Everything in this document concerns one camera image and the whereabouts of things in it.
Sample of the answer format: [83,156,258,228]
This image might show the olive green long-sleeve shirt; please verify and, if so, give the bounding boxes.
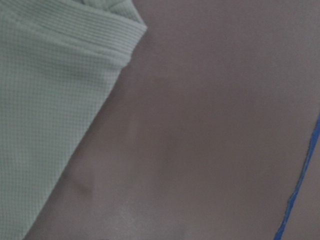
[0,0,147,240]

